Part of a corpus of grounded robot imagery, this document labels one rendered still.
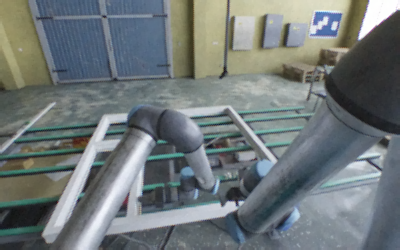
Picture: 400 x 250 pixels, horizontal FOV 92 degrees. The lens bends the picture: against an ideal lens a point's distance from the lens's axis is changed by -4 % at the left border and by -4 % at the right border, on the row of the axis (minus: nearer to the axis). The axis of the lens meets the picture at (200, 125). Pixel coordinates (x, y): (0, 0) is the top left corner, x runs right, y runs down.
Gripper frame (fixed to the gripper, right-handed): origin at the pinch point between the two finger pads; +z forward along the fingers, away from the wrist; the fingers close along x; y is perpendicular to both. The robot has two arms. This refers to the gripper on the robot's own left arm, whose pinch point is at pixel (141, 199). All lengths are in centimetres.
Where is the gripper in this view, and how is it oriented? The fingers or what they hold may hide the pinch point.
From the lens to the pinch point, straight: 133.6
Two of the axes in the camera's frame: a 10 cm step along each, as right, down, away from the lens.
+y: 0.0, 8.8, 4.7
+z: -9.8, 0.9, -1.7
